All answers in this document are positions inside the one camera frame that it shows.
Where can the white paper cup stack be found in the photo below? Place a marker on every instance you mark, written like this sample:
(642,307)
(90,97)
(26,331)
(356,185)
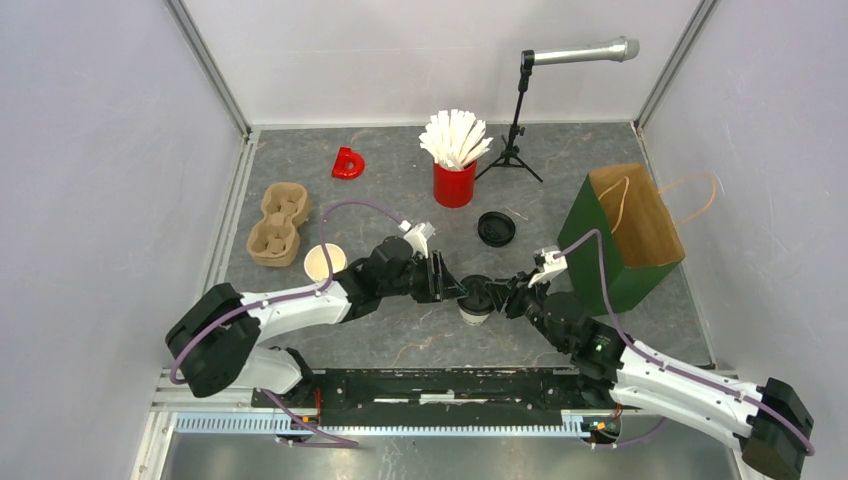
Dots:
(322,259)

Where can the red plastic letter d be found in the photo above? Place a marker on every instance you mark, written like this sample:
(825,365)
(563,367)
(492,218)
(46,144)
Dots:
(348,164)

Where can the red cylindrical holder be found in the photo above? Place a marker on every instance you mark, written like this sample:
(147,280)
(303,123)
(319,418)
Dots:
(453,188)

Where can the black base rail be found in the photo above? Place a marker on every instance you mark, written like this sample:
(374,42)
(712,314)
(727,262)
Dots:
(459,397)

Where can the green paper bag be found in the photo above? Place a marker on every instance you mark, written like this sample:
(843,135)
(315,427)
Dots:
(640,243)

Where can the silver microphone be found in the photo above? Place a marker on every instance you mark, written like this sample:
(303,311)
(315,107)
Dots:
(620,49)

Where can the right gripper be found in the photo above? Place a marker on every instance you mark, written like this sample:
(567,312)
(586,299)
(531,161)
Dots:
(518,290)

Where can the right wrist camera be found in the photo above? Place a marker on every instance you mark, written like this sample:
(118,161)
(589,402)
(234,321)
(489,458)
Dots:
(549,264)

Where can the single white paper cup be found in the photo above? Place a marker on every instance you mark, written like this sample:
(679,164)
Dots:
(475,315)

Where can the black mini tripod stand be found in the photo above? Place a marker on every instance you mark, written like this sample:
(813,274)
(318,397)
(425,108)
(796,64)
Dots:
(509,158)

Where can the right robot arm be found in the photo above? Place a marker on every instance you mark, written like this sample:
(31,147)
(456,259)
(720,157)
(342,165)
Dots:
(769,425)

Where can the brown cardboard cup carrier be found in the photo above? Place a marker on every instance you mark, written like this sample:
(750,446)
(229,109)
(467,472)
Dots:
(274,241)

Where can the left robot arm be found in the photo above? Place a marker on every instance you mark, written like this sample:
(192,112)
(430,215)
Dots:
(217,343)

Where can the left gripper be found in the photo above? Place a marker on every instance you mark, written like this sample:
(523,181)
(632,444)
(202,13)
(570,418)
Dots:
(448,288)

